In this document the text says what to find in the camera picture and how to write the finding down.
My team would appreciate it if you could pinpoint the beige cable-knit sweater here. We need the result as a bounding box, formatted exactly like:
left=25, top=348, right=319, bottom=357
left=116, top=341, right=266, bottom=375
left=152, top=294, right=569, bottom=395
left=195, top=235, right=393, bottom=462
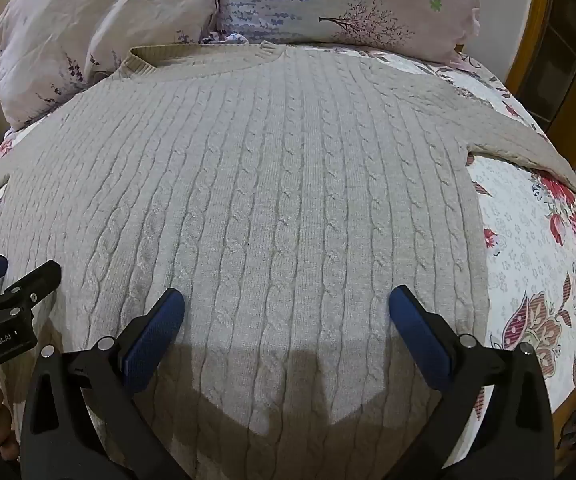
left=0, top=40, right=576, bottom=480

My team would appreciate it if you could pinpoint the pink floral pillow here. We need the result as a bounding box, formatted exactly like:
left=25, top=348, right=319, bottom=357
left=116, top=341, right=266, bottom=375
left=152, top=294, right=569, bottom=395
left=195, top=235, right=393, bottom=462
left=0, top=0, right=225, bottom=132

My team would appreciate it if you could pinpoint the blue floral pillow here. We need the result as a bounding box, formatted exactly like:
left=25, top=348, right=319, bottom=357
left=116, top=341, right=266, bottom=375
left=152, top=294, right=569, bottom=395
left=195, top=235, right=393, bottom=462
left=201, top=0, right=482, bottom=68

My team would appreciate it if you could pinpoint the floral bed sheet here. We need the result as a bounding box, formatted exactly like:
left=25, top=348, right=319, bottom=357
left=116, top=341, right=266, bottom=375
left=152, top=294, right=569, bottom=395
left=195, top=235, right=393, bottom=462
left=0, top=35, right=576, bottom=480

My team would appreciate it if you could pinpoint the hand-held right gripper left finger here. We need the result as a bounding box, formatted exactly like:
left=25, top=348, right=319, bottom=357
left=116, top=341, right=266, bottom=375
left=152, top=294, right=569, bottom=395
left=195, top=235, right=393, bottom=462
left=20, top=288, right=194, bottom=480

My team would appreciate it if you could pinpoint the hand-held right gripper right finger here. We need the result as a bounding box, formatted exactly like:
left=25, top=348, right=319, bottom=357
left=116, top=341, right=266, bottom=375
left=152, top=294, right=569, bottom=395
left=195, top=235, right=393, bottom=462
left=389, top=285, right=559, bottom=480

